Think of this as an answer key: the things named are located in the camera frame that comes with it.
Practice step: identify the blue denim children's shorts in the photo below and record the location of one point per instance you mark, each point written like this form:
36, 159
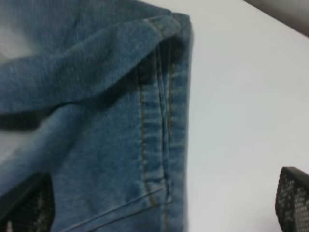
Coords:
95, 93

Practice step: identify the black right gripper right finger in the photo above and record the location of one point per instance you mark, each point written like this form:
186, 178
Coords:
292, 200

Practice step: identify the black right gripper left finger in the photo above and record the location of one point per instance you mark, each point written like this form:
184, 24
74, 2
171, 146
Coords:
28, 207

